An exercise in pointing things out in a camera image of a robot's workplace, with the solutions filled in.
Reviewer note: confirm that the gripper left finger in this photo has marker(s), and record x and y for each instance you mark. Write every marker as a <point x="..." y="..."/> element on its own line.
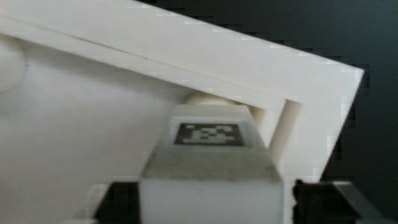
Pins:
<point x="118" y="210"/>

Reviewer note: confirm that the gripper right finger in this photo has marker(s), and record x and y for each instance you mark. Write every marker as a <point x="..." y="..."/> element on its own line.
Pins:
<point x="331" y="204"/>

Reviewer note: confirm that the white leg with tag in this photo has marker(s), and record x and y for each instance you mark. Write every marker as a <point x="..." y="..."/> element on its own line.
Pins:
<point x="211" y="181"/>

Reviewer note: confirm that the white square tabletop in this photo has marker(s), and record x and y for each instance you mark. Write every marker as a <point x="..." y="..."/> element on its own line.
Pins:
<point x="81" y="118"/>

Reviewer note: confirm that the white U-shaped fence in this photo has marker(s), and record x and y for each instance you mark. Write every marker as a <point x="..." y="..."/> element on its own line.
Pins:
<point x="202" y="56"/>

